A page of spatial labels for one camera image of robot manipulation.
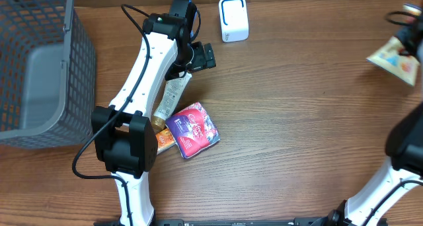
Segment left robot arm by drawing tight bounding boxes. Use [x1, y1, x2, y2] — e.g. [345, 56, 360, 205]
[91, 0, 215, 225]

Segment white tube with gold cap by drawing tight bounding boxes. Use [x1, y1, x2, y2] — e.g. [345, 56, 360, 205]
[151, 73, 192, 133]

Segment grey plastic shopping basket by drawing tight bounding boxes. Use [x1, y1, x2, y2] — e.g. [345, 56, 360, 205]
[1, 0, 96, 149]

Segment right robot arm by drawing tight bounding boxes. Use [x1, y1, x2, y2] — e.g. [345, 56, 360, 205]
[313, 104, 422, 226]

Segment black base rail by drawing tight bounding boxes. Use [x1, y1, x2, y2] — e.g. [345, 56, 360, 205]
[94, 217, 389, 226]

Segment red purple pad pack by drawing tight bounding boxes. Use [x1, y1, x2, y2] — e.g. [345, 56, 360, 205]
[165, 102, 220, 159]

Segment white barcode scanner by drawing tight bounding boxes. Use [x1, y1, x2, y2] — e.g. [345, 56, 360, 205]
[218, 0, 249, 43]

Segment orange small box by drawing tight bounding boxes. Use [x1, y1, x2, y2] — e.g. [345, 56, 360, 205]
[156, 128, 176, 154]

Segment yellow snack bag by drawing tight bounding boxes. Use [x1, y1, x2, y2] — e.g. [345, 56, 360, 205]
[365, 3, 423, 87]

